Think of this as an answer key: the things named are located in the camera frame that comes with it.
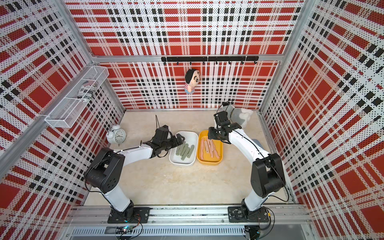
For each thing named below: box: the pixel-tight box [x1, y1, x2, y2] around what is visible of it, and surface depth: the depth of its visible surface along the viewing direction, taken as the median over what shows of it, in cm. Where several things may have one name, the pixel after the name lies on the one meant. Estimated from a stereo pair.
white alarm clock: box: [106, 124, 127, 147], surface depth 98 cm
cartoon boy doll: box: [184, 68, 200, 94], surface depth 94 cm
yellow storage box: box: [196, 130, 224, 166], surface depth 97 cm
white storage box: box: [169, 131, 199, 166], surface depth 96 cm
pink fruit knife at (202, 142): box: [200, 138, 205, 160], surface depth 100 cm
